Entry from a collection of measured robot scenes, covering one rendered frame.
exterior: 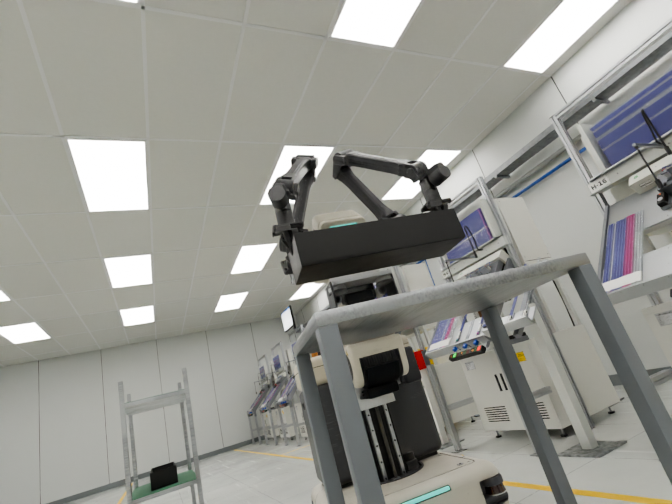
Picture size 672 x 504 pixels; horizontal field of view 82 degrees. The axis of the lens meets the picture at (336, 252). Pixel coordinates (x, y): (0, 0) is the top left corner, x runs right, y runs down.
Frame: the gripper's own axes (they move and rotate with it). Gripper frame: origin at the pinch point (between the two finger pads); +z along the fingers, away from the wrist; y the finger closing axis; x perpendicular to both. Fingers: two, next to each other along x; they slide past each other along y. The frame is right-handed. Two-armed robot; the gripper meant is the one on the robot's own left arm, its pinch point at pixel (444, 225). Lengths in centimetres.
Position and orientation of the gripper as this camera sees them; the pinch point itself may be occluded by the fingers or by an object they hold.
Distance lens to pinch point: 147.8
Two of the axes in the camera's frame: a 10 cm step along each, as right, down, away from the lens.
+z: 2.7, 9.0, -3.4
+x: -1.9, 4.0, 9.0
